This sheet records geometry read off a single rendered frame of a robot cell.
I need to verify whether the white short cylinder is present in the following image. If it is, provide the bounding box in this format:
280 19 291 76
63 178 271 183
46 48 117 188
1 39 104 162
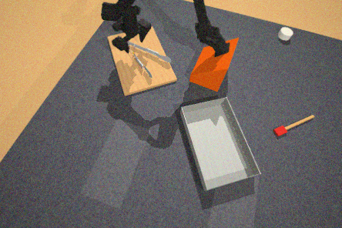
278 28 293 40

